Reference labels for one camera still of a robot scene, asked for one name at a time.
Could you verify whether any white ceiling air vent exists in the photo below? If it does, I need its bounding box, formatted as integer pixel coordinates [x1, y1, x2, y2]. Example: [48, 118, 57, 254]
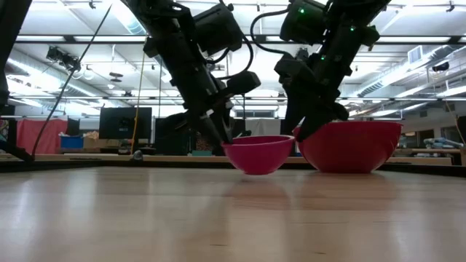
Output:
[407, 45, 424, 65]

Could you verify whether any yellow hanging cord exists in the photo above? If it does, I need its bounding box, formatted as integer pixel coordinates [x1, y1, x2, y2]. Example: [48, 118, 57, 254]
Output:
[130, 50, 146, 154]

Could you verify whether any black ceiling-mounted device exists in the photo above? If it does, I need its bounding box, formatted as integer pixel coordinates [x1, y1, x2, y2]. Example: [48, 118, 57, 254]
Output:
[45, 46, 82, 72]

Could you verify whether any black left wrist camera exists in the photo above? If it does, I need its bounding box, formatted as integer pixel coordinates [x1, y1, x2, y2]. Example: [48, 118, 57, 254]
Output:
[225, 71, 261, 96]

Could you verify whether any large red plastic bowl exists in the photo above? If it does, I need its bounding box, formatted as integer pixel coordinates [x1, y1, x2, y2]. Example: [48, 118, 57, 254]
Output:
[293, 121, 403, 174]

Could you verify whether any light wooden shelf board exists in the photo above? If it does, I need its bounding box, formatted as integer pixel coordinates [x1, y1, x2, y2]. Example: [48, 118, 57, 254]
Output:
[0, 153, 453, 167]

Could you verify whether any small pink plastic bowl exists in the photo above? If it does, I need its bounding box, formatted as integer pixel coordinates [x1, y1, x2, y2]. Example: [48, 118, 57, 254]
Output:
[221, 135, 296, 176]

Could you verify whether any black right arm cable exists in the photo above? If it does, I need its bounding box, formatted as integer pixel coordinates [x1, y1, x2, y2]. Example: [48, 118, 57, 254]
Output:
[249, 9, 292, 56]

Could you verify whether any red cloth partition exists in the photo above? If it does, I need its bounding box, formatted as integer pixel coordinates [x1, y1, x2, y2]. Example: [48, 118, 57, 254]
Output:
[16, 118, 68, 155]

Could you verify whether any thin black diagonal cable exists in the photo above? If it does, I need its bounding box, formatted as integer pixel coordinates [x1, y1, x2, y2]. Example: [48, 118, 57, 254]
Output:
[31, 4, 112, 159]

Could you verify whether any black frame post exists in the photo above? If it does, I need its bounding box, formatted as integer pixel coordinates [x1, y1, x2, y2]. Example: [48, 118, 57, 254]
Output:
[0, 0, 33, 163]

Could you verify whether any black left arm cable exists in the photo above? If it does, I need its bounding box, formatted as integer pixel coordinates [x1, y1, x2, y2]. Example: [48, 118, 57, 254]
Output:
[205, 34, 255, 80]

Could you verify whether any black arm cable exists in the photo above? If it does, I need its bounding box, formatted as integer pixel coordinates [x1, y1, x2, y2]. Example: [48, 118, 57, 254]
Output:
[249, 9, 292, 56]
[205, 34, 255, 80]

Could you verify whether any black computer monitor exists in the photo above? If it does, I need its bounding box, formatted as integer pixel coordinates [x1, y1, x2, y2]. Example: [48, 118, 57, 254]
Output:
[98, 106, 153, 140]

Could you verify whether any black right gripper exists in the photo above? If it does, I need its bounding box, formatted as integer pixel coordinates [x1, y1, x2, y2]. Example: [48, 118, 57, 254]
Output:
[283, 57, 350, 143]

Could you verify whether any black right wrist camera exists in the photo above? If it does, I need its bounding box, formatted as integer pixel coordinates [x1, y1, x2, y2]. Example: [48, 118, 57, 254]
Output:
[274, 54, 311, 87]

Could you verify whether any blue storage bin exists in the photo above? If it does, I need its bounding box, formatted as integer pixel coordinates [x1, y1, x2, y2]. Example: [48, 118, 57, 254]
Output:
[60, 135, 84, 149]

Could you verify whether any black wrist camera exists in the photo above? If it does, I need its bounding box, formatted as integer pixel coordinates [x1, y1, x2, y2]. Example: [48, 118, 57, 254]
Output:
[274, 54, 311, 87]
[225, 71, 261, 96]

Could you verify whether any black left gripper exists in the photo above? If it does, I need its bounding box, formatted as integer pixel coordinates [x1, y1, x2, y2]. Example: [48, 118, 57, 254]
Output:
[178, 68, 234, 145]

